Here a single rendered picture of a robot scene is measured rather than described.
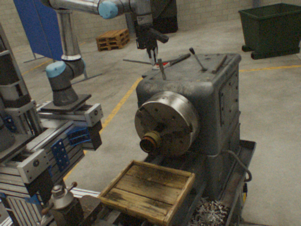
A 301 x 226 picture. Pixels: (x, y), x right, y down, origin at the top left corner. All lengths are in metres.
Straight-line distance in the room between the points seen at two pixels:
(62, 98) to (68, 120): 0.13
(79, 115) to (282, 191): 1.79
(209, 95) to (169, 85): 0.22
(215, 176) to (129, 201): 0.54
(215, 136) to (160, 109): 0.34
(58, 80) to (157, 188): 0.83
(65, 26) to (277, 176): 2.14
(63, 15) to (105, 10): 0.41
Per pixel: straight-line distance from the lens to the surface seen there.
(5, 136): 1.36
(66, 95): 1.64
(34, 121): 1.62
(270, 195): 2.53
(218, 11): 11.20
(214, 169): 1.51
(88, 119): 1.59
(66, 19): 1.65
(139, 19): 1.37
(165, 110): 1.22
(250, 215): 2.35
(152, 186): 1.27
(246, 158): 1.99
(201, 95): 1.29
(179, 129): 1.20
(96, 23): 12.38
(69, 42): 1.67
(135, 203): 1.22
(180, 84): 1.35
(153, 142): 1.17
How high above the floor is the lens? 1.72
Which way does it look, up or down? 26 degrees down
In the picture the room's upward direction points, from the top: 10 degrees counter-clockwise
